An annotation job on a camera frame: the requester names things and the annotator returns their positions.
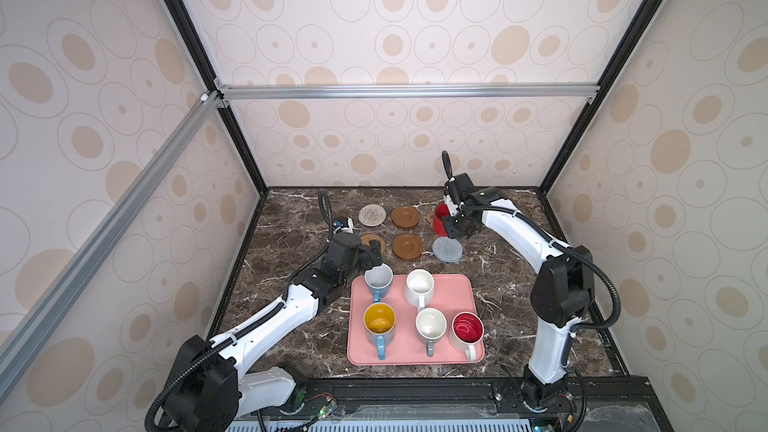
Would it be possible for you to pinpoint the multicolour woven round coaster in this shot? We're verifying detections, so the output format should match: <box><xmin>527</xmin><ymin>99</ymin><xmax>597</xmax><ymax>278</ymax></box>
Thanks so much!
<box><xmin>358</xmin><ymin>204</ymin><xmax>387</xmax><ymax>227</ymax></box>

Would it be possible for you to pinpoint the brown wooden coaster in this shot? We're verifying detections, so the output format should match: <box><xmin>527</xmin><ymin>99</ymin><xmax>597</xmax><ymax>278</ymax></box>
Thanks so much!
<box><xmin>391</xmin><ymin>206</ymin><xmax>421</xmax><ymax>230</ymax></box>
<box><xmin>391</xmin><ymin>233</ymin><xmax>423</xmax><ymax>261</ymax></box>

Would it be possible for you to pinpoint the blue mug yellow inside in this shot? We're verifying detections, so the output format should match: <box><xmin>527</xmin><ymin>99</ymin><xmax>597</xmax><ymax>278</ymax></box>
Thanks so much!
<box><xmin>363</xmin><ymin>302</ymin><xmax>397</xmax><ymax>361</ymax></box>

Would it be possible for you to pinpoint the white mug red inside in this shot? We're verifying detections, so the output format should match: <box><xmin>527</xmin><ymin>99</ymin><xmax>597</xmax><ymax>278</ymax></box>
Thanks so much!
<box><xmin>449</xmin><ymin>312</ymin><xmax>484</xmax><ymax>362</ymax></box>

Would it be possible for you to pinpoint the black frame post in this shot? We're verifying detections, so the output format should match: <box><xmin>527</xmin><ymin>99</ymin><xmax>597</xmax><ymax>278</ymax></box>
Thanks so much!
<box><xmin>538</xmin><ymin>0</ymin><xmax>694</xmax><ymax>196</ymax></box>
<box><xmin>163</xmin><ymin>0</ymin><xmax>269</xmax><ymax>195</ymax></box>

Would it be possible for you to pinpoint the right black frame post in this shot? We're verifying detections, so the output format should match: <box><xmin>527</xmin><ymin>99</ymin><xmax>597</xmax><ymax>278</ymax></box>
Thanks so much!
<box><xmin>538</xmin><ymin>0</ymin><xmax>694</xmax><ymax>196</ymax></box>

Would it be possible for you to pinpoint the grey woven round coaster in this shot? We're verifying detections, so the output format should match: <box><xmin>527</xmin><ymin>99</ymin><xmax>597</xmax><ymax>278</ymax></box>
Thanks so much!
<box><xmin>432</xmin><ymin>237</ymin><xmax>463</xmax><ymax>263</ymax></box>

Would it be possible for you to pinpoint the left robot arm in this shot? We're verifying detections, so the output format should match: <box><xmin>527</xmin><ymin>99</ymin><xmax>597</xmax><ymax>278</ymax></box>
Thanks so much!
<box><xmin>144</xmin><ymin>190</ymin><xmax>383</xmax><ymax>431</ymax></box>

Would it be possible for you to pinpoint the dark red mug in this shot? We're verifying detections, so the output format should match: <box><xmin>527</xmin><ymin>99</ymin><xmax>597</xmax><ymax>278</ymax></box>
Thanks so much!
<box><xmin>432</xmin><ymin>203</ymin><xmax>450</xmax><ymax>237</ymax></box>

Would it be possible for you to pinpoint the blue floral mug white inside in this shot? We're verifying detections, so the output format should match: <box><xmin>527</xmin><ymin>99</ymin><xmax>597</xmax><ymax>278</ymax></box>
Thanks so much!
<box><xmin>364</xmin><ymin>264</ymin><xmax>394</xmax><ymax>303</ymax></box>

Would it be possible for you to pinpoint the left diagonal aluminium bar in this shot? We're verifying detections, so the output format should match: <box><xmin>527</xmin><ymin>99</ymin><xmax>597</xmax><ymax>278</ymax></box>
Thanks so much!
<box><xmin>1</xmin><ymin>90</ymin><xmax>222</xmax><ymax>401</ymax></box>

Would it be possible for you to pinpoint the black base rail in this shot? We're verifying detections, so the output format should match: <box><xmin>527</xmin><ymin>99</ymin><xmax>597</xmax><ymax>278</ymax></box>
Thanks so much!
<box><xmin>155</xmin><ymin>375</ymin><xmax>676</xmax><ymax>432</ymax></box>

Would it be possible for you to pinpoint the horizontal aluminium frame bar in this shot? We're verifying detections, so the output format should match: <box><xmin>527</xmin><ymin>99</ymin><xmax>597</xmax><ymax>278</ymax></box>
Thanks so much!
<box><xmin>201</xmin><ymin>82</ymin><xmax>600</xmax><ymax>105</ymax></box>

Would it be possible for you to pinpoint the left black frame post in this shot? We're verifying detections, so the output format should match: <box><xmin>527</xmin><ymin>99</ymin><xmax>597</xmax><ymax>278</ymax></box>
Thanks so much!
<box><xmin>163</xmin><ymin>0</ymin><xmax>269</xmax><ymax>195</ymax></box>

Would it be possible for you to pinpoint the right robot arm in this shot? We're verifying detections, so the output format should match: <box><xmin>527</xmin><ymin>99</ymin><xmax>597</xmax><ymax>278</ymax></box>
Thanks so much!
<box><xmin>441</xmin><ymin>151</ymin><xmax>621</xmax><ymax>412</ymax></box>

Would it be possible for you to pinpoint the pink rectangular tray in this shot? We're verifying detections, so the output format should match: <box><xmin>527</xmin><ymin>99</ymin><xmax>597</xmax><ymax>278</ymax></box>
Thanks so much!
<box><xmin>347</xmin><ymin>274</ymin><xmax>476</xmax><ymax>366</ymax></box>

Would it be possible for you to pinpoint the white mug front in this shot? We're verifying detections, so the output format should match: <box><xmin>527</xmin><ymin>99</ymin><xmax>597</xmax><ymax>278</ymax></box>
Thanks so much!
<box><xmin>415</xmin><ymin>307</ymin><xmax>448</xmax><ymax>357</ymax></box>

